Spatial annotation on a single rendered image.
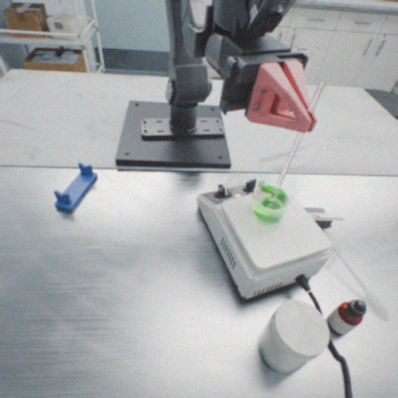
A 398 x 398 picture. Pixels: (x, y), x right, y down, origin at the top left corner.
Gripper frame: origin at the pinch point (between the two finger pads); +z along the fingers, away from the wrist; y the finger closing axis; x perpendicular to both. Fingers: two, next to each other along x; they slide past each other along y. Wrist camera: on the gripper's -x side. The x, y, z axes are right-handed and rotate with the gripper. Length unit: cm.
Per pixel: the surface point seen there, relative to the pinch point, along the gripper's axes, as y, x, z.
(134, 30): 44, 82, -292
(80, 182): -24.1, 24.7, -24.1
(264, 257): -3.3, 15.8, 5.4
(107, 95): -14, 27, -61
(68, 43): -21, 64, -212
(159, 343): -18.0, 24.5, 8.3
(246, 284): -5.6, 19.7, 6.7
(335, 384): 0.4, 24.1, 20.0
